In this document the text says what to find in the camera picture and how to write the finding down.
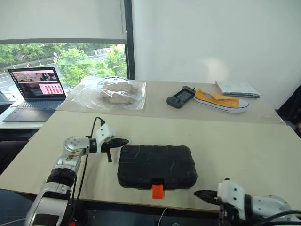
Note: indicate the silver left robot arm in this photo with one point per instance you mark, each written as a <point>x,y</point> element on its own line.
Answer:
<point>58,179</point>

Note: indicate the open black laptop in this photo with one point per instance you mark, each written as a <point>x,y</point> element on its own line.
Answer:
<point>40,99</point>

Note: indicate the black window frame post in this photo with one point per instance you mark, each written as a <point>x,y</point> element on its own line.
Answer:
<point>130,47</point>

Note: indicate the clear plastic bag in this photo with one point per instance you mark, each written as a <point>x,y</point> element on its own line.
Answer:
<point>87,99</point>

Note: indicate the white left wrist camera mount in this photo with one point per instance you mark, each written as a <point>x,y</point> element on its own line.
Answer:
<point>104,134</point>

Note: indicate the white roller window blind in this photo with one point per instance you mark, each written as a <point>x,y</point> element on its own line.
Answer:
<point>61,18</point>

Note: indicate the yellow canvas sneaker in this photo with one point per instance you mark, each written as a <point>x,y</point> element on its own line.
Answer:
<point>221,102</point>

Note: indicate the gray handheld game controller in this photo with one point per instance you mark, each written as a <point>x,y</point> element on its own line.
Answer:
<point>179,97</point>

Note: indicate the person in dark clothes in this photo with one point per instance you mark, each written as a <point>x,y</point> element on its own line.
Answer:
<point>292,106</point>

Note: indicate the beige cardboard pieces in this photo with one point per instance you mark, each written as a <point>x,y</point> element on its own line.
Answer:
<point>117,94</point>

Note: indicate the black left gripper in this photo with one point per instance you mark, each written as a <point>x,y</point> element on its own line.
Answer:
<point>106,147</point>

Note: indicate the white book stack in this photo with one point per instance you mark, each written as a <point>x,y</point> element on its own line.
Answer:
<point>237,88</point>

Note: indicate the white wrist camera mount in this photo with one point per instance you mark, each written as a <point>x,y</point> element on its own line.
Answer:
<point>231,193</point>
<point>104,134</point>

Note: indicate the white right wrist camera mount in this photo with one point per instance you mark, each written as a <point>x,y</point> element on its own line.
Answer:
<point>231,193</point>

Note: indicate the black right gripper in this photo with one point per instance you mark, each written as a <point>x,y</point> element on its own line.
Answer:
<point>231,216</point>

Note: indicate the white side desk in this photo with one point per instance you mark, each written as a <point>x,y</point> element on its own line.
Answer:
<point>14,124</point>

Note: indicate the black plastic tool case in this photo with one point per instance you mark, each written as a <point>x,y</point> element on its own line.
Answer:
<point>155,164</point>

